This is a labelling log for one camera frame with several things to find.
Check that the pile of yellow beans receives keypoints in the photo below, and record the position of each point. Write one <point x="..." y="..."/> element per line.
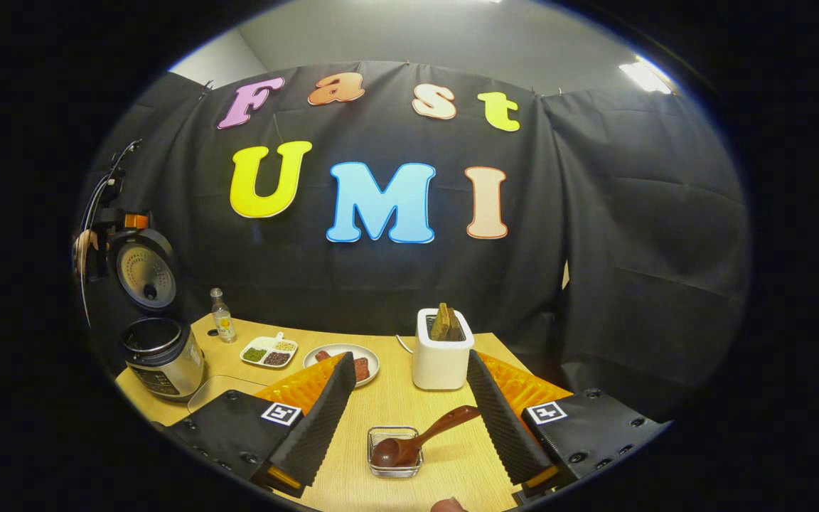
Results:
<point x="285" y="346"/>

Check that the white toaster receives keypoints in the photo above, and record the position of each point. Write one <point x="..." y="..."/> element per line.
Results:
<point x="441" y="366"/>

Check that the small glass bottle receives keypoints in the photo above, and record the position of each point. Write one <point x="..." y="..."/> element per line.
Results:
<point x="223" y="323"/>

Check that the grey and silver rice cooker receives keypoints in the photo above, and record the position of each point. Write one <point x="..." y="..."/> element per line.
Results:
<point x="175" y="370"/>

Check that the ceiling light panel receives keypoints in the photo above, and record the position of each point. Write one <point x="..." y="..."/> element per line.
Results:
<point x="644" y="76"/>

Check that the pile of dark red beans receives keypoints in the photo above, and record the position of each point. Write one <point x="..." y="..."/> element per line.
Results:
<point x="277" y="358"/>

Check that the clear tray of white rice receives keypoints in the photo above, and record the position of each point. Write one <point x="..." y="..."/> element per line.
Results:
<point x="217" y="391"/>

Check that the white divided dish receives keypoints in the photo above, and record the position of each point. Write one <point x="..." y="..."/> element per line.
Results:
<point x="257" y="343"/>

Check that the brown meat piece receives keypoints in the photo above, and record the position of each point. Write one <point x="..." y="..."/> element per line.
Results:
<point x="322" y="355"/>
<point x="361" y="370"/>

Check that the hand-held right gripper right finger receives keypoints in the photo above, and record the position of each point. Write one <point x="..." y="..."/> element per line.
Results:
<point x="502" y="427"/>

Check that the black backdrop cloth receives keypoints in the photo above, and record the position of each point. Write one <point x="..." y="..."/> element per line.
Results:
<point x="594" y="249"/>

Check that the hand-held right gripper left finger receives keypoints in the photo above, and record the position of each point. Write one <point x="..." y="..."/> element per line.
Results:
<point x="324" y="427"/>

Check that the brown wooden spoon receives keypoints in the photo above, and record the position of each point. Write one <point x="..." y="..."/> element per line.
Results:
<point x="438" y="430"/>

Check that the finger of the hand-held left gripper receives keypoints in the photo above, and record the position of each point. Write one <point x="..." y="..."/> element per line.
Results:
<point x="136" y="221"/>

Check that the brown toast slice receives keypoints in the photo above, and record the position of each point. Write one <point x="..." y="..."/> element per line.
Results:
<point x="445" y="323"/>

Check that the white round plate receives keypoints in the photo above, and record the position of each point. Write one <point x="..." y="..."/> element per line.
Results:
<point x="344" y="348"/>

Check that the pile of green beans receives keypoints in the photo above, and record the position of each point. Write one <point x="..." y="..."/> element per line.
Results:
<point x="254" y="354"/>

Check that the clear chopstick holder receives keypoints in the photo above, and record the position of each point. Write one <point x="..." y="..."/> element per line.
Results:
<point x="395" y="473"/>

